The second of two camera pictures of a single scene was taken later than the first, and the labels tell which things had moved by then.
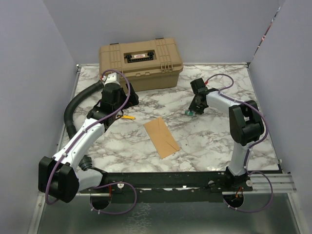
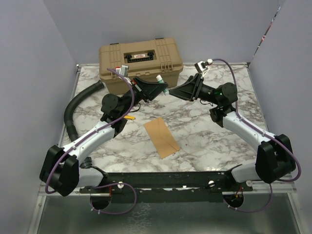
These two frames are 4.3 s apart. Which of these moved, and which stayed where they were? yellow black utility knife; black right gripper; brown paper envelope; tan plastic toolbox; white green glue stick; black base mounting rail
Moved: black right gripper; white green glue stick
Stayed: yellow black utility knife; brown paper envelope; black base mounting rail; tan plastic toolbox
